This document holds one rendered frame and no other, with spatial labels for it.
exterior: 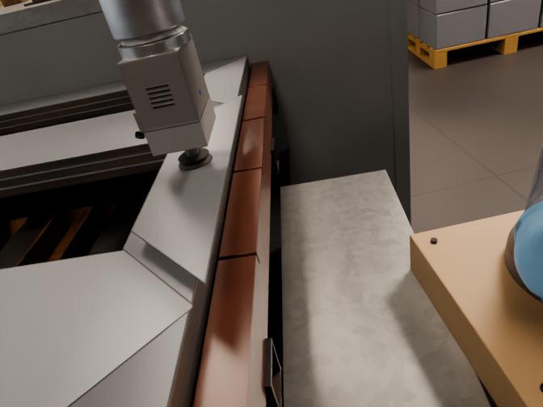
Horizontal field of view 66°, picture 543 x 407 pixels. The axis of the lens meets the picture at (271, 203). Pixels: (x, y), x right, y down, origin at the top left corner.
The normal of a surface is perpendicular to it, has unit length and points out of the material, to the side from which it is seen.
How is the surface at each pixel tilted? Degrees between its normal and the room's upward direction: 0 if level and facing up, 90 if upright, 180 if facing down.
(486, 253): 2
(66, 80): 90
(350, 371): 0
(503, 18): 90
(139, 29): 90
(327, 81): 90
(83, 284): 0
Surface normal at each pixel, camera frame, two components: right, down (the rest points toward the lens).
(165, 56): 0.00, 0.56
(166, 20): 0.71, 0.27
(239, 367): -0.20, -0.81
